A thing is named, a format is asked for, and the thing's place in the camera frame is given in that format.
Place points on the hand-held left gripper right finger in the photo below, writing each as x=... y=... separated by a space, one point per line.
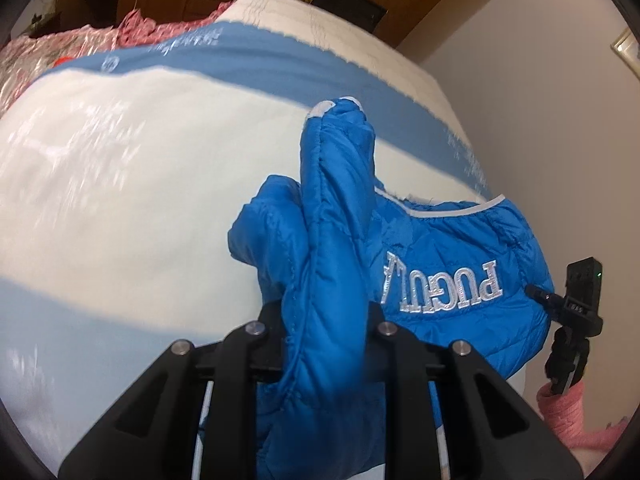
x=480 y=425

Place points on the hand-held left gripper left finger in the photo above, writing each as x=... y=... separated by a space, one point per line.
x=150 y=425

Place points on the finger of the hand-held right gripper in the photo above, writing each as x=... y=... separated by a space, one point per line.
x=541 y=296

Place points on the blue puffer jacket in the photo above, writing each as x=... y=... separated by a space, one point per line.
x=325 y=260

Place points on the white and blue mattress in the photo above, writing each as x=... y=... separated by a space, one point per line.
x=125 y=185

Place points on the white quilted mattress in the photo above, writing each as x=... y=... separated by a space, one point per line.
x=325 y=25

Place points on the black cabinet panel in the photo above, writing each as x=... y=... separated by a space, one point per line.
x=350 y=5

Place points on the small red object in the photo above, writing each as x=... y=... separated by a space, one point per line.
x=61 y=62

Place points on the pink floral quilt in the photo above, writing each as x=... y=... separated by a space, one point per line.
x=75 y=45

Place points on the white wall switch plate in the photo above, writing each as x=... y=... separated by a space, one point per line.
x=627 y=45

